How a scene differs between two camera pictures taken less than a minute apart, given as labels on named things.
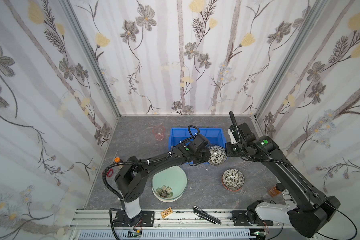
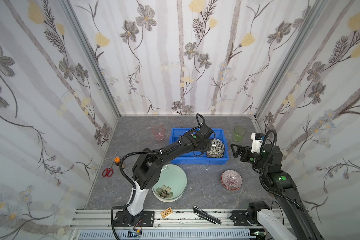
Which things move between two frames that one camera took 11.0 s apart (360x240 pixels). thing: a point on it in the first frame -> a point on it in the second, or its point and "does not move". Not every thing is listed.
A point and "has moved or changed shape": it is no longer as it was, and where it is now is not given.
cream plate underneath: (170, 200) does not move
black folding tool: (200, 212) does not move
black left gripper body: (205, 154) -> (208, 144)
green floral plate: (170, 183) does not move
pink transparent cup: (159, 132) does not move
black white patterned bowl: (218, 155) has moved or changed shape
